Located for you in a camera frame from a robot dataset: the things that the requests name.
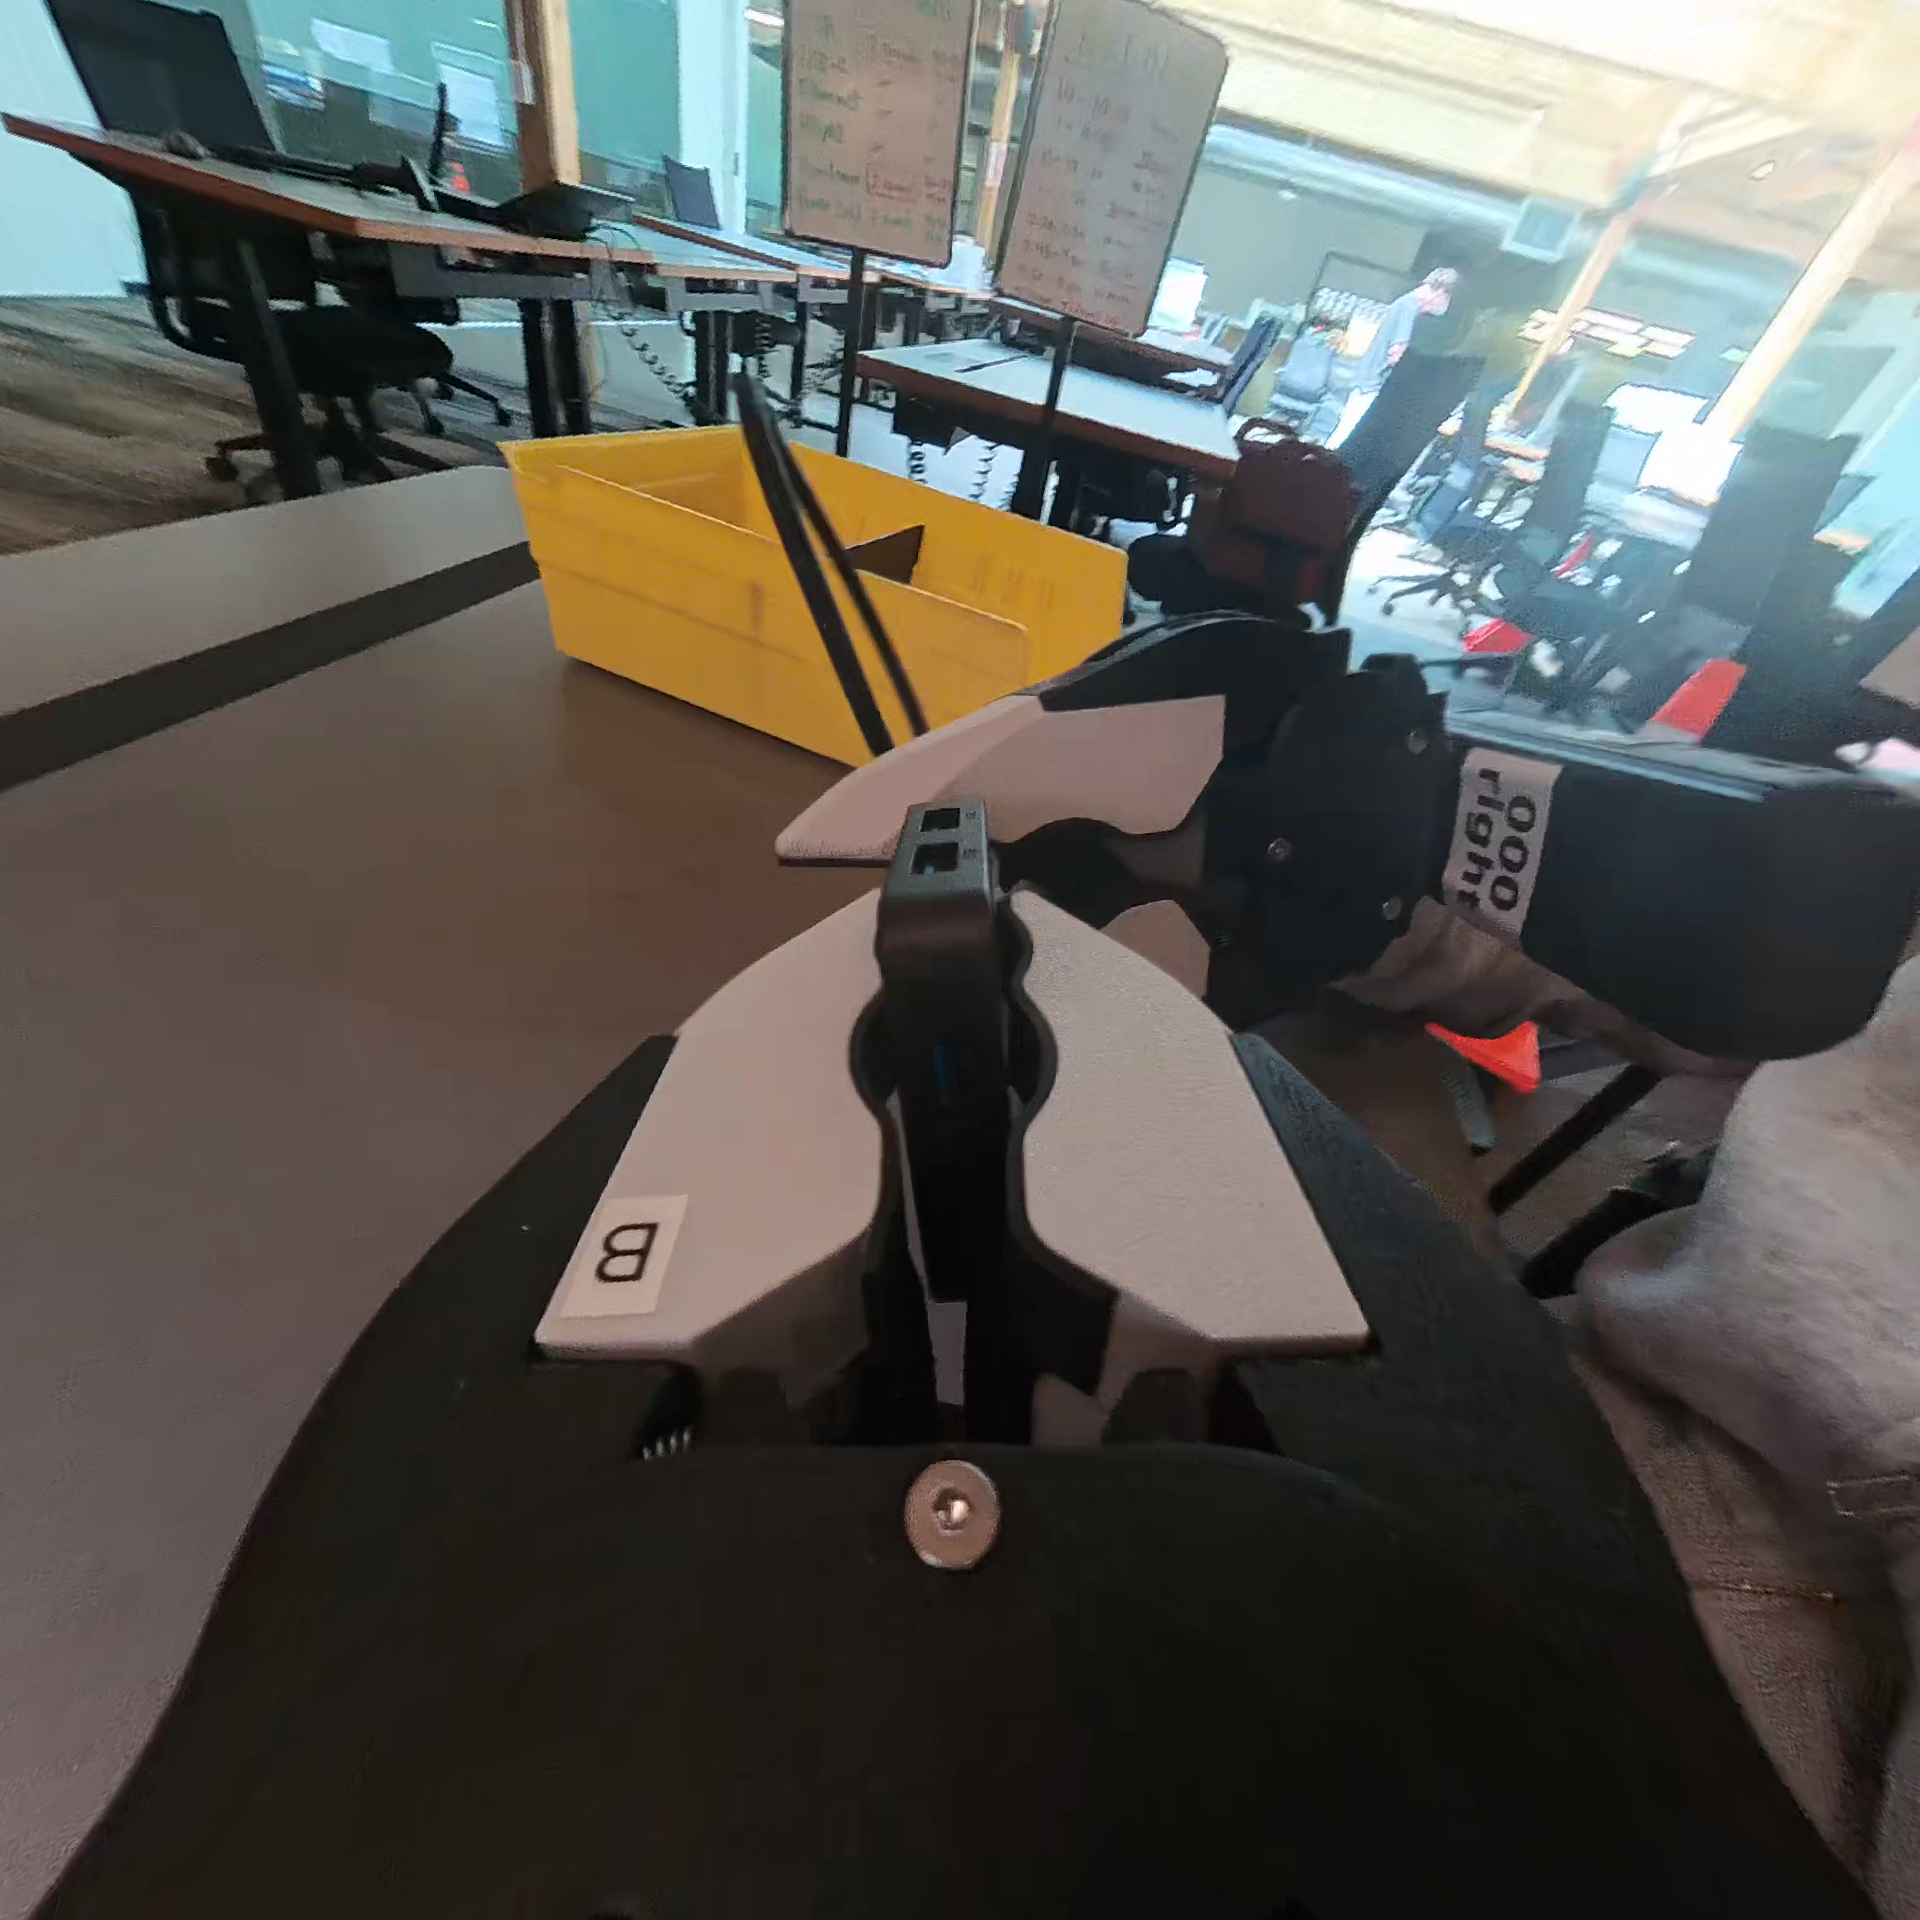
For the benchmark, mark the whiteboard on stand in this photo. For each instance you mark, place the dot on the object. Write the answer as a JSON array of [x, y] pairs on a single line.
[[1111, 180], [878, 135]]

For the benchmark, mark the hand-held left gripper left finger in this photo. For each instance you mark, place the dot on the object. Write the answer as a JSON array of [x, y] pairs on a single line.
[[734, 1170]]

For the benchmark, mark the black office chair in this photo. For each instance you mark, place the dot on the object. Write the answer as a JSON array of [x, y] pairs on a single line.
[[345, 344], [1418, 435]]

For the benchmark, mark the yellow plastic bin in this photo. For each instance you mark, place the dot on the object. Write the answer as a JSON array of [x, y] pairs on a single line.
[[675, 600]]

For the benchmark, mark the brown backpack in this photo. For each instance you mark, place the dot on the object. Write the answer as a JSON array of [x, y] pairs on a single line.
[[1275, 503]]

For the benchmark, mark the wooden post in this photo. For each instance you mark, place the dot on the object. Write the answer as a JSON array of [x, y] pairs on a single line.
[[543, 90]]

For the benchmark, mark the wooden office desk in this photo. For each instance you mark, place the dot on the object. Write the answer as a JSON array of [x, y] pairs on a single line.
[[1050, 391], [300, 194]]

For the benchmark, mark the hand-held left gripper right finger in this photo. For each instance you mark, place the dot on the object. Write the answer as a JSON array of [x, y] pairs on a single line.
[[1185, 1185]]

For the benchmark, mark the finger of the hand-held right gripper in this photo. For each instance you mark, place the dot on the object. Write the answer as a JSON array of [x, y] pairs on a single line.
[[1162, 931], [1050, 764]]

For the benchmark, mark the black laptop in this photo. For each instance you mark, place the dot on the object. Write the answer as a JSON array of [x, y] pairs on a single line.
[[562, 210]]

